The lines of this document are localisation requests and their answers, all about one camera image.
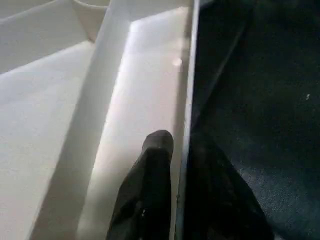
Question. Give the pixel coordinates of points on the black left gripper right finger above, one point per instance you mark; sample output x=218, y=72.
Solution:
x=220, y=200

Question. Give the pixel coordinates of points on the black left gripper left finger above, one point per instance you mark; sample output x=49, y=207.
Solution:
x=145, y=200

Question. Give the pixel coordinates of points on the white plastic table top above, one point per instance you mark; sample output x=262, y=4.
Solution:
x=75, y=100

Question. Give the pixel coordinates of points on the black work mat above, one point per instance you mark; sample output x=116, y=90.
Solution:
x=260, y=100

